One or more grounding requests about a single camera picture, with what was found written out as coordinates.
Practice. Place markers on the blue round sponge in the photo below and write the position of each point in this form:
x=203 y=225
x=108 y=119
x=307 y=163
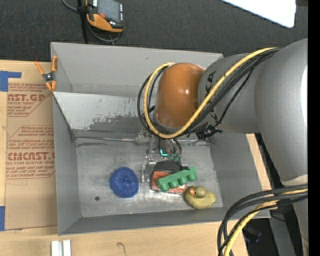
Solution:
x=124 y=182

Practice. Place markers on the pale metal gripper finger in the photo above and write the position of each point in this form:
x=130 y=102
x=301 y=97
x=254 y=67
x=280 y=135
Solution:
x=144 y=172
x=152 y=168

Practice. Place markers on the green toy block with pegs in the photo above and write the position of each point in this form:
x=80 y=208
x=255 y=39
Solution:
x=175 y=180

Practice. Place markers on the yellow rubber duck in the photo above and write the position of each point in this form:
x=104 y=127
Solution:
x=201 y=198

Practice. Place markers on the grey metal bin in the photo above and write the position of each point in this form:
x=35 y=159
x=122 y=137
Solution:
x=100 y=155

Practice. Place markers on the brown cardboard board red print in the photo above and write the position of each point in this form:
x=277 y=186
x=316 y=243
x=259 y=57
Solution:
x=27 y=140

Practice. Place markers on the red and black packet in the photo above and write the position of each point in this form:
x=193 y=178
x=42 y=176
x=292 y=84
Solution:
x=160 y=175

